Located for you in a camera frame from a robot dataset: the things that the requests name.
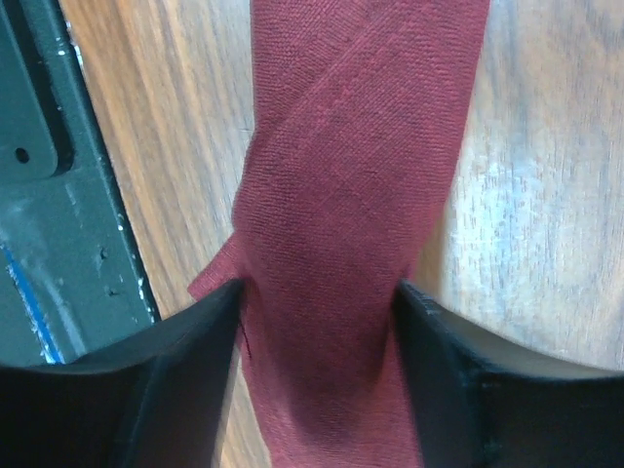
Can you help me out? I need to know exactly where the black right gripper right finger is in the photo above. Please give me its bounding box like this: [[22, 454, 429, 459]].
[[393, 282, 623, 467]]

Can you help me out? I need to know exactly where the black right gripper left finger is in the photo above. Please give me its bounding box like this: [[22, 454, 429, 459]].
[[1, 280, 243, 467]]

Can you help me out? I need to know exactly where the dark red cloth napkin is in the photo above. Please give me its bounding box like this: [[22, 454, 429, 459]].
[[189, 1, 489, 467]]

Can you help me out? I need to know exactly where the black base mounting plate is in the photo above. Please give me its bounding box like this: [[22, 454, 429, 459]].
[[1, 1, 158, 366]]

